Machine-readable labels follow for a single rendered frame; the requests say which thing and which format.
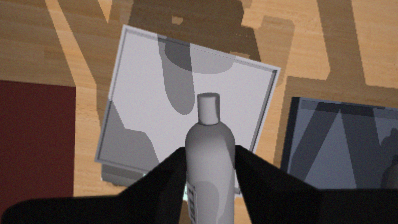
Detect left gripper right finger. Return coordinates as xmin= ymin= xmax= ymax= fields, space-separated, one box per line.
xmin=235 ymin=145 xmax=398 ymax=224

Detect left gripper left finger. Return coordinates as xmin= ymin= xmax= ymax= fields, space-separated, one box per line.
xmin=1 ymin=147 xmax=187 ymax=224

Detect grey gas cylinder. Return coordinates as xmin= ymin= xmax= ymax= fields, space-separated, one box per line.
xmin=386 ymin=164 xmax=398 ymax=189
xmin=185 ymin=93 xmax=236 ymax=224

